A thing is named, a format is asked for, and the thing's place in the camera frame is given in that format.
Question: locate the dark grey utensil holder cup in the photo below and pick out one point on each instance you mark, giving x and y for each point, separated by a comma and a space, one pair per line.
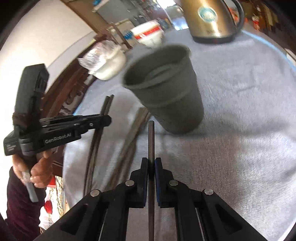
165, 83

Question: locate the dark maroon left sleeve forearm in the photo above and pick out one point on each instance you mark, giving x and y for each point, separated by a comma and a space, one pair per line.
23, 215

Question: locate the white tub with plastic bag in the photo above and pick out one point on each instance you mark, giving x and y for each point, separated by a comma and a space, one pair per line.
104, 60

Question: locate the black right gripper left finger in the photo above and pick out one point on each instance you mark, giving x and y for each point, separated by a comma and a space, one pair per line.
102, 215

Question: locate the grey blue table cloth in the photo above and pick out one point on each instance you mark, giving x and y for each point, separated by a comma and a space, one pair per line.
244, 149

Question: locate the gold electric kettle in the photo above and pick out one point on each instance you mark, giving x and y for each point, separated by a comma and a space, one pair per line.
211, 21

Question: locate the dark chopstick middle bundle one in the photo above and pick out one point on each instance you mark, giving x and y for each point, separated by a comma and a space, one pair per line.
139, 118

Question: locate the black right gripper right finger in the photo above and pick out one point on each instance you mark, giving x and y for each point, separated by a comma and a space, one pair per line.
200, 215

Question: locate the person's left hand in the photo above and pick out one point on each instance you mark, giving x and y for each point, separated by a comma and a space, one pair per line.
41, 173

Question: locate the carved dark wooden chair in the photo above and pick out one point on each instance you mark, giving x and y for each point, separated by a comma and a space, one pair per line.
71, 85

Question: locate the white red stacked bowls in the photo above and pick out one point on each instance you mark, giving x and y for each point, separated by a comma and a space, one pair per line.
149, 34

